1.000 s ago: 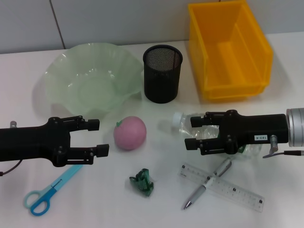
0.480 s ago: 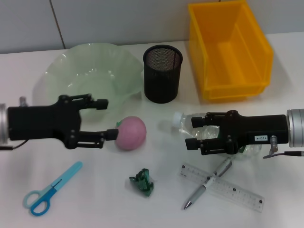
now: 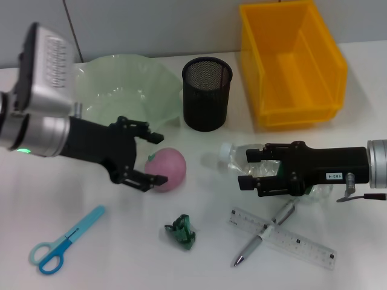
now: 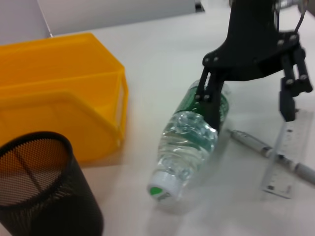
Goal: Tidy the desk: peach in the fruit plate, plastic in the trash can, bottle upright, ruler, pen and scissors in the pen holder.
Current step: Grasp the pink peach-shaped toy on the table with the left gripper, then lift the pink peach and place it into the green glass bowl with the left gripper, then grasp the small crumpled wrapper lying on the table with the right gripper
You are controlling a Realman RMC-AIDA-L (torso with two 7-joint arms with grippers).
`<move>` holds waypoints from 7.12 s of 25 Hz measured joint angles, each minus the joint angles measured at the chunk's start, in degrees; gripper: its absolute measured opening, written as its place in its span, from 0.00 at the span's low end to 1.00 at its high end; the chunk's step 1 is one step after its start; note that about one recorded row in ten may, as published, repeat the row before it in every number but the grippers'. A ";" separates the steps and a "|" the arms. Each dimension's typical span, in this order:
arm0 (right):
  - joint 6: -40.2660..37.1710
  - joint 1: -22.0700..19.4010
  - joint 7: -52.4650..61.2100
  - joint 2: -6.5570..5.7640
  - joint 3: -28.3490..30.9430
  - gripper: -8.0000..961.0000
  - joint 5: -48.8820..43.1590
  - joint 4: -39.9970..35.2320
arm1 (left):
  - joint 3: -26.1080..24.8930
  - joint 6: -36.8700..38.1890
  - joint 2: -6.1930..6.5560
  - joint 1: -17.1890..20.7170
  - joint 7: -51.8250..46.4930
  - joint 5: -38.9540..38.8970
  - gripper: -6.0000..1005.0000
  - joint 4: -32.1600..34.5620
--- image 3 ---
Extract pale green glass fruit plate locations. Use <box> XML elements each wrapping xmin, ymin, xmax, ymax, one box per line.
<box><xmin>71</xmin><ymin>54</ymin><xmax>183</xmax><ymax>129</ymax></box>

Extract transparent plastic ruler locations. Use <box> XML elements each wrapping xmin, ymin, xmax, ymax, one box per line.
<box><xmin>227</xmin><ymin>206</ymin><xmax>338</xmax><ymax>271</ymax></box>

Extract silver ballpoint pen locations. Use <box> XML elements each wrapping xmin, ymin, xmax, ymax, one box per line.
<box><xmin>233</xmin><ymin>198</ymin><xmax>300</xmax><ymax>267</ymax></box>

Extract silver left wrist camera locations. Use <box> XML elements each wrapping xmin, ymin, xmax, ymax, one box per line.
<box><xmin>11</xmin><ymin>21</ymin><xmax>80</xmax><ymax>119</ymax></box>

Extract clear green-label water bottle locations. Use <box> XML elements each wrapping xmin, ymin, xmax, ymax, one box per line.
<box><xmin>218</xmin><ymin>141</ymin><xmax>334</xmax><ymax>202</ymax></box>

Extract right gripper cable with connector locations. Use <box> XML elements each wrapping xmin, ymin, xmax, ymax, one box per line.
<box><xmin>336</xmin><ymin>172</ymin><xmax>387</xmax><ymax>203</ymax></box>

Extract yellow plastic bin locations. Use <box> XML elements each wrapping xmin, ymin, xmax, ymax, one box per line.
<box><xmin>239</xmin><ymin>0</ymin><xmax>348</xmax><ymax>131</ymax></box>

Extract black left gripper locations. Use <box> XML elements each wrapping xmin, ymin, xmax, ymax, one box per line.
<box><xmin>62</xmin><ymin>116</ymin><xmax>169</xmax><ymax>193</ymax></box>

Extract blue scissors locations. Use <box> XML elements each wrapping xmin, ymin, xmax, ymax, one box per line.
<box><xmin>29</xmin><ymin>205</ymin><xmax>106</xmax><ymax>276</ymax></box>

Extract pink toy peach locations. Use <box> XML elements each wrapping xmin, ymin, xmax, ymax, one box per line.
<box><xmin>144</xmin><ymin>147</ymin><xmax>187</xmax><ymax>194</ymax></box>

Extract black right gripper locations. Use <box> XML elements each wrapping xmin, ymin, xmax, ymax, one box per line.
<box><xmin>238</xmin><ymin>140</ymin><xmax>370</xmax><ymax>198</ymax></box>

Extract black mesh pen holder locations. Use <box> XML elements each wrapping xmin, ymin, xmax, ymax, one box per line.
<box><xmin>181</xmin><ymin>56</ymin><xmax>233</xmax><ymax>132</ymax></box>

